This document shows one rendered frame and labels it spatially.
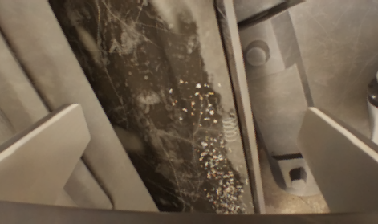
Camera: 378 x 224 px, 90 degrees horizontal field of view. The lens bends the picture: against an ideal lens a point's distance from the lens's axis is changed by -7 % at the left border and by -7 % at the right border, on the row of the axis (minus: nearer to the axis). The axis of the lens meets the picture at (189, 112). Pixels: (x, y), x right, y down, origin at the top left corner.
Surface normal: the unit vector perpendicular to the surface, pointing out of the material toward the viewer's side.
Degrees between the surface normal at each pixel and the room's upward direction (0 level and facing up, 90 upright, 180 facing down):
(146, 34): 0
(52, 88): 90
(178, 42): 0
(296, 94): 0
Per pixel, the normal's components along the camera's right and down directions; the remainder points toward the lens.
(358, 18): -0.36, 0.53
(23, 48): 0.89, -0.05
